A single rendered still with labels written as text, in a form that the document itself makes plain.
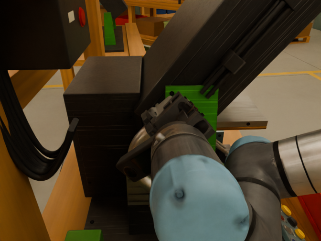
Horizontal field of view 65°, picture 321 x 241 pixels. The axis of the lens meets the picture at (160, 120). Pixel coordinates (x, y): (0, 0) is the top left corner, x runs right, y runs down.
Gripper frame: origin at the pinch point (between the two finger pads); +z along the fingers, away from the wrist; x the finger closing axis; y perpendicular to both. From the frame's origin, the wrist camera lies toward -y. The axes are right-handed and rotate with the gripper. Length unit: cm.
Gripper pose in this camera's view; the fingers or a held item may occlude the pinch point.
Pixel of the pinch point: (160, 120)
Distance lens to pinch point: 52.7
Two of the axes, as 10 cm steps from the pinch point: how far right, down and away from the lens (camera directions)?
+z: -0.5, -2.6, 9.6
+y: 7.1, -6.8, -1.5
